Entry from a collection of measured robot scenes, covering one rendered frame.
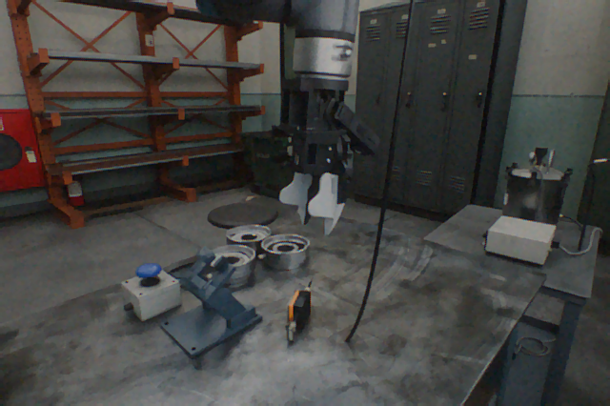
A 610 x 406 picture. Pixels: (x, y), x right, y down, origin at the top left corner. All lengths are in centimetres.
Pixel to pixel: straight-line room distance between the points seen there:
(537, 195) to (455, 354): 89
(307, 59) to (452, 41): 298
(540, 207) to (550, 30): 248
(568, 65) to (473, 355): 323
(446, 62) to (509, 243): 238
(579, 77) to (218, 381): 346
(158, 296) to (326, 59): 45
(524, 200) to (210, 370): 115
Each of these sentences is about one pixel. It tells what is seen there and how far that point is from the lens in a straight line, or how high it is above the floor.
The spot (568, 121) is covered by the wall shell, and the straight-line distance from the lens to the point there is 366.
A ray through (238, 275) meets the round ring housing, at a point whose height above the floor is 82.
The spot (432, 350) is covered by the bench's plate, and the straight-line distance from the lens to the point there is 60.
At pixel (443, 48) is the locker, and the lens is 344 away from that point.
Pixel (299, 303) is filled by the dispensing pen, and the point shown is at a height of 84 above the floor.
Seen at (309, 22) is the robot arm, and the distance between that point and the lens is 47.
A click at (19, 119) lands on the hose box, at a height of 91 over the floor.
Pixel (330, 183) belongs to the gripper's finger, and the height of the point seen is 104.
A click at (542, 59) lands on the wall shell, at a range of 372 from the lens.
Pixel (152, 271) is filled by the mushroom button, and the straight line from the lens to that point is 66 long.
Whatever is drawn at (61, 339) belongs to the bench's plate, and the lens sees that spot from 69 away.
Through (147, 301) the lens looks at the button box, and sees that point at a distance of 66.
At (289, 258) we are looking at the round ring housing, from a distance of 76.
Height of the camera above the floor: 116
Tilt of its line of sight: 17 degrees down
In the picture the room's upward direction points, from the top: straight up
